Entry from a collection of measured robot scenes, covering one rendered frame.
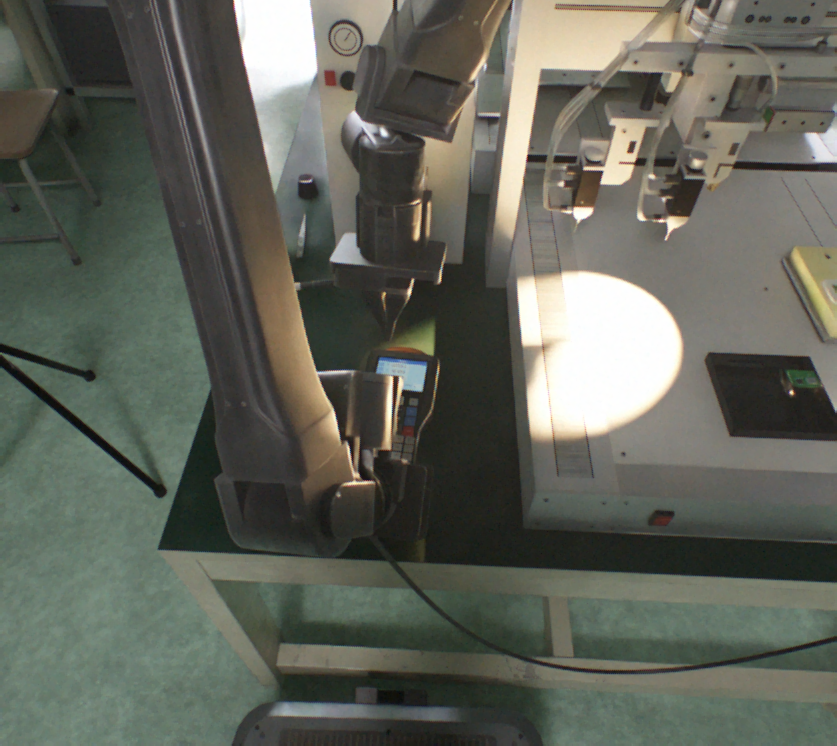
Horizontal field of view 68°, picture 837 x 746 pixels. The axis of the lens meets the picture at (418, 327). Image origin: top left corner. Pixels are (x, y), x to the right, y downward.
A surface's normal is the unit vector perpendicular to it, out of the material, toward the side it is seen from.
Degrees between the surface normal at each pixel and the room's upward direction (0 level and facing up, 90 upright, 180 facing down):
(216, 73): 68
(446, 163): 90
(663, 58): 90
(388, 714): 45
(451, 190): 90
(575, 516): 90
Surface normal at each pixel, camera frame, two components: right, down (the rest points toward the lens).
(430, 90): 0.25, 0.58
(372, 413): 0.50, -0.16
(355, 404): 0.92, -0.06
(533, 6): -0.04, 0.74
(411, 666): 0.01, -0.66
